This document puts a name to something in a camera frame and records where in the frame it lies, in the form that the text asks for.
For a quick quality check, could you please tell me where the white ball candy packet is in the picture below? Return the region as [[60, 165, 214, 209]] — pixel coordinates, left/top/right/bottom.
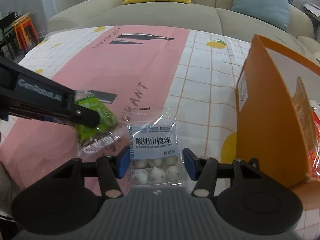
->
[[126, 116, 185, 187]]

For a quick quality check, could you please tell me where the pink checked lemon tablecloth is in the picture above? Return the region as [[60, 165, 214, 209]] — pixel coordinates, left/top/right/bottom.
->
[[0, 25, 320, 213]]

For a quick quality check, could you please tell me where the orange cardboard box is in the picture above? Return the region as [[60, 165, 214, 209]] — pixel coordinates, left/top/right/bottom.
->
[[234, 34, 320, 188]]

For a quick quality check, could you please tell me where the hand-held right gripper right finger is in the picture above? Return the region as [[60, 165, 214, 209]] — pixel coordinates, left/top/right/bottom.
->
[[182, 148, 267, 198]]

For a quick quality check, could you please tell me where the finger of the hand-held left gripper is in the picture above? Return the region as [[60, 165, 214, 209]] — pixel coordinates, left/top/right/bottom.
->
[[7, 105, 101, 129]]

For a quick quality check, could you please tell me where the green snack packet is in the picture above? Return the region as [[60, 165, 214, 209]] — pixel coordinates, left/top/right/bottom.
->
[[74, 91, 123, 158]]

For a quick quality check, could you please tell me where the red spicy snack packet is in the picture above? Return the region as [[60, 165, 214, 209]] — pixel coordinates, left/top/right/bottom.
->
[[309, 99, 320, 176]]

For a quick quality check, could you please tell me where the beige sofa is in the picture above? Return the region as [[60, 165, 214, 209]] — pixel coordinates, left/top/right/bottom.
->
[[47, 0, 320, 63]]

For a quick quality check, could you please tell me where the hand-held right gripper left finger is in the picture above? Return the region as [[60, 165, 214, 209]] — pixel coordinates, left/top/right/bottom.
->
[[49, 146, 131, 198]]

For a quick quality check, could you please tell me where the light blue pillow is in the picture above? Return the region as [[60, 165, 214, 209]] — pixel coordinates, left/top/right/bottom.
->
[[231, 0, 291, 33]]

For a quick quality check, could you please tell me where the stack of coloured stools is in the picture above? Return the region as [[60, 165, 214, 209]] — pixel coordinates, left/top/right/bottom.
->
[[12, 12, 39, 53]]

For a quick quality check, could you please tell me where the black chair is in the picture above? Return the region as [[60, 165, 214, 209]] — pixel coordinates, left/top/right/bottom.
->
[[0, 11, 18, 61]]

